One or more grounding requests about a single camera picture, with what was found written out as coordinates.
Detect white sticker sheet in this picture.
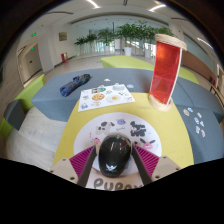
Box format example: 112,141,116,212
77,83,136,113

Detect potted green plants row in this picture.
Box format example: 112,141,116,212
73,20,174,59

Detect yellow-green upholstered bench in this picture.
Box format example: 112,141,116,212
100,55,158,72
179,64,200,85

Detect long grey upholstered bench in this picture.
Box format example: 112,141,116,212
31,67,188,123

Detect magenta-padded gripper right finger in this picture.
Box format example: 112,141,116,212
130,142,182,186

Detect small paper stickers group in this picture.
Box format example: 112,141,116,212
182,106,207,138

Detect framed wall plaque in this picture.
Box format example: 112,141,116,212
58,31,68,42

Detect ceiling strip lights group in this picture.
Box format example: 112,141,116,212
86,0,214,51

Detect dark grey seat block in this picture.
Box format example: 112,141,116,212
3,98,26,132

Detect round white printed mouse pad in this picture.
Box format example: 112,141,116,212
73,111,163,192

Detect red prism tower wooden ends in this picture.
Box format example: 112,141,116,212
147,33,188,113

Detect lime green seat block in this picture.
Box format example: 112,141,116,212
0,118,14,139
14,73,47,111

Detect black computer mouse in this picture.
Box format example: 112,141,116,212
97,133,133,178

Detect red fire extinguisher box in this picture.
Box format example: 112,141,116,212
60,52,69,64

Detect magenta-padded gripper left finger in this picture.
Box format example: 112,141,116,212
49,145,98,188

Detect dark blue folded umbrella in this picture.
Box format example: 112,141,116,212
59,73,92,98

